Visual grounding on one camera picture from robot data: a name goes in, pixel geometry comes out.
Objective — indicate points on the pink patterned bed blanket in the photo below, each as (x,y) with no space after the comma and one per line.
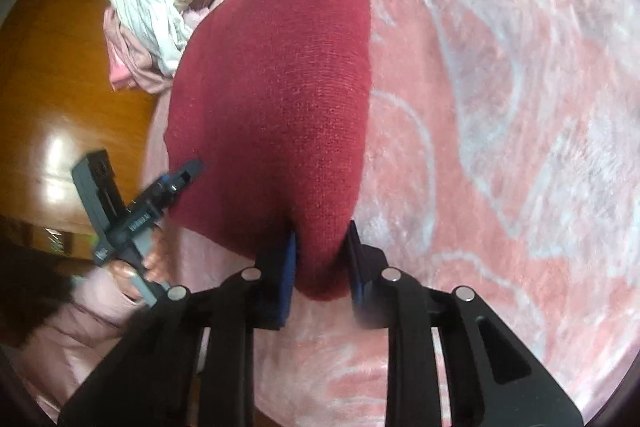
(503,153)

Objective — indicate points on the left hand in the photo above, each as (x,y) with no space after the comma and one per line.
(136,282)

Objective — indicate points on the dark red knit sweater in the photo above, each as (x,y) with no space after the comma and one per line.
(272,96)

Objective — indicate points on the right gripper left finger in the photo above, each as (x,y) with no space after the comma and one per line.
(189,359)

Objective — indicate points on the pale pink garment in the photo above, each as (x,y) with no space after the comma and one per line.
(130,65)

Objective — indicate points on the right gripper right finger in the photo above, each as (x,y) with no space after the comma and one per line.
(492,378)

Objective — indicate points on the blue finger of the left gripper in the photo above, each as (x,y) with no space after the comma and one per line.
(169,186)
(94,179)

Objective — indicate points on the pink sleeve forearm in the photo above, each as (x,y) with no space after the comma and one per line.
(61,353)

